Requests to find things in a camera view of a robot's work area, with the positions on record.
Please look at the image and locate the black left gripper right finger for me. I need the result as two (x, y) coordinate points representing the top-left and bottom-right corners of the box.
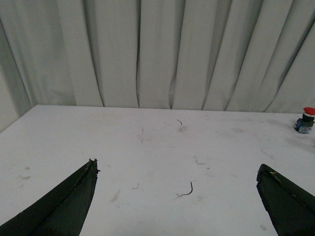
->
(256, 164), (315, 236)

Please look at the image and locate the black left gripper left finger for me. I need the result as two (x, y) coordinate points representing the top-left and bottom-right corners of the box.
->
(0, 160), (99, 236)

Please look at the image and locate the red mushroom push button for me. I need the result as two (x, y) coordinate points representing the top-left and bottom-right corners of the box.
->
(294, 107), (315, 134)

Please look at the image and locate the white pleated curtain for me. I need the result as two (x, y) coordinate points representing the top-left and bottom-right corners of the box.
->
(0, 0), (315, 130)

